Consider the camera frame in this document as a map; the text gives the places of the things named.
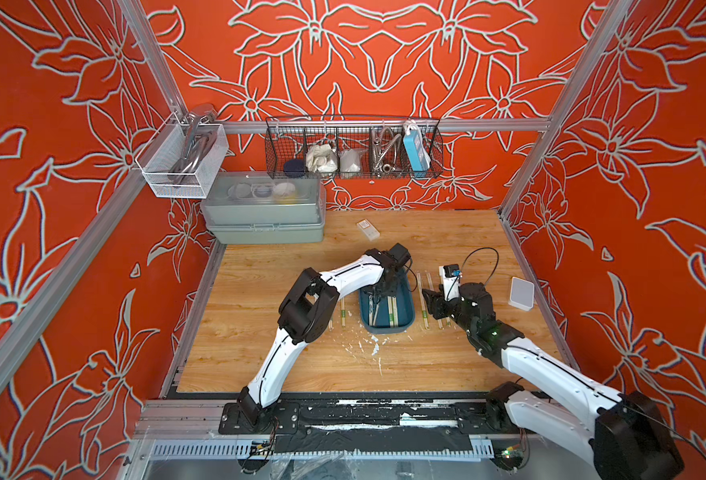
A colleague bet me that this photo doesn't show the light blue carton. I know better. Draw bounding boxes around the light blue carton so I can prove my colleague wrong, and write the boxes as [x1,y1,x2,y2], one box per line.
[403,120,431,178]

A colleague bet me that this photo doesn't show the metal tongs in basket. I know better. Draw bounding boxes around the metal tongs in basket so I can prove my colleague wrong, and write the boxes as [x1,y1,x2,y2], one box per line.
[168,104,216,185]

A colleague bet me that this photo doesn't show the grey lidded storage container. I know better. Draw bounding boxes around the grey lidded storage container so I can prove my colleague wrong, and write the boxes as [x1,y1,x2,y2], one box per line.
[201,172,326,245]

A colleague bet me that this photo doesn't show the small white labelled box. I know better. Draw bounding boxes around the small white labelled box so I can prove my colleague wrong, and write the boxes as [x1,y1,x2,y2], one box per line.
[357,219,381,241]

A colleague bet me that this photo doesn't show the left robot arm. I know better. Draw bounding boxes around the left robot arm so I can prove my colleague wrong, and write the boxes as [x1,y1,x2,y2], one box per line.
[237,243,411,426]

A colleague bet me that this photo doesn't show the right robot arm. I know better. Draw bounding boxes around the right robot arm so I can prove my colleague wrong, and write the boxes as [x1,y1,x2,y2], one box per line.
[422,283,685,479]

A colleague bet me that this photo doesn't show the white wire wall basket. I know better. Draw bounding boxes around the white wire wall basket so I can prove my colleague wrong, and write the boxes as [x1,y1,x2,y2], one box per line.
[136,121,229,199]

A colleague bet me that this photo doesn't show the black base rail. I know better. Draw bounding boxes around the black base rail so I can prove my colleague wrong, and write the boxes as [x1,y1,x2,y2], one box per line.
[217,392,526,453]

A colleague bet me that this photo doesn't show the blue plastic storage box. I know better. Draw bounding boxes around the blue plastic storage box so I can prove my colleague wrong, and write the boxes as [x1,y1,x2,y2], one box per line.
[358,283,415,335]

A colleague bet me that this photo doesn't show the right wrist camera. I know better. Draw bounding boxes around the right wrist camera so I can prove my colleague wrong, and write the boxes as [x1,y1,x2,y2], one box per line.
[439,264,462,301]

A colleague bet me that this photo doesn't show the black wire wall basket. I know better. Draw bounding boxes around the black wire wall basket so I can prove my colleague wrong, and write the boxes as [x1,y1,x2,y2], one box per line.
[265,115,447,180]

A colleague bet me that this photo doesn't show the white square pad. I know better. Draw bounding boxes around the white square pad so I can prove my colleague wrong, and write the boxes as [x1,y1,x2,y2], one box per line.
[508,277,535,311]

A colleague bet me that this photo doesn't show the white crumpled bag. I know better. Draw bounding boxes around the white crumpled bag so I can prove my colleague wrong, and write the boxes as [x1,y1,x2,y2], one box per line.
[305,144,339,176]

